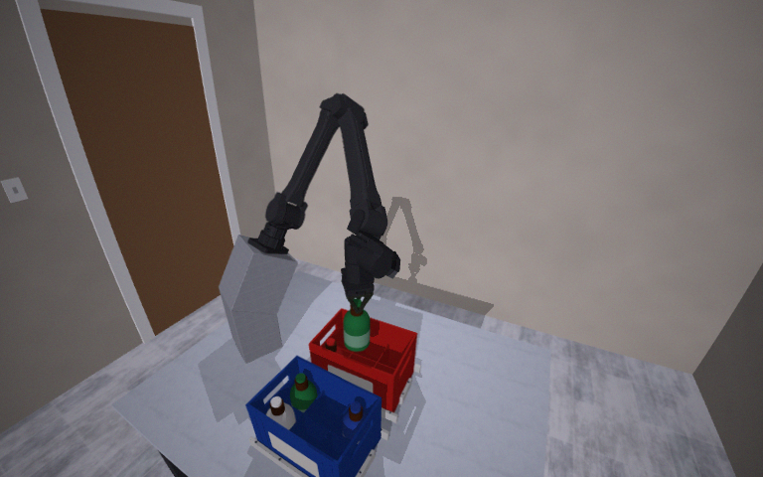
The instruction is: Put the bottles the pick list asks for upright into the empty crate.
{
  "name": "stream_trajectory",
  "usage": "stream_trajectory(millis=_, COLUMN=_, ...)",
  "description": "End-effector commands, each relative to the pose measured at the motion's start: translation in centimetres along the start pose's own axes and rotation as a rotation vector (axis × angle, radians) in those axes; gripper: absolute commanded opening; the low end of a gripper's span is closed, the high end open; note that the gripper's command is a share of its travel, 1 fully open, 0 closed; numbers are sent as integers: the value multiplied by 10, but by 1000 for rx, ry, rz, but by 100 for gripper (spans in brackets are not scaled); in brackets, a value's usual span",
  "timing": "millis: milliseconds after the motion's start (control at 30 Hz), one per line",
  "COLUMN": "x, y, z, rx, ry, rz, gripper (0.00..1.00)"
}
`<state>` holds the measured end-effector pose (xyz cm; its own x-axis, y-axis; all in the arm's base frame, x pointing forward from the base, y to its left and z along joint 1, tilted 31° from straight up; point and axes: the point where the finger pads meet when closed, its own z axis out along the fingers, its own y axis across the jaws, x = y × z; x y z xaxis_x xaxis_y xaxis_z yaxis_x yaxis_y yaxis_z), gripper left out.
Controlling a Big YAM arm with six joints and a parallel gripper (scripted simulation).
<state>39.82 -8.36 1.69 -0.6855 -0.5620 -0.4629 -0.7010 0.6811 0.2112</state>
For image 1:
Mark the white bottle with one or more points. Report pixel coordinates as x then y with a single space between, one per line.
281 412

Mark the green bottle with pale green label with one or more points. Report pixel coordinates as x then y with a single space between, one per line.
357 329
302 393

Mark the blue plastic crate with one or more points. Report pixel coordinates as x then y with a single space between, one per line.
335 395

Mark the red bottle with pink label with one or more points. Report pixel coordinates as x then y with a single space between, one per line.
331 344

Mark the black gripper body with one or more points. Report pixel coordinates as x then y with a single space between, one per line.
352 281

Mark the red plastic crate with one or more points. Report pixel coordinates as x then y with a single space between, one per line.
388 352

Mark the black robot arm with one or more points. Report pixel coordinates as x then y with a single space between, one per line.
368 216

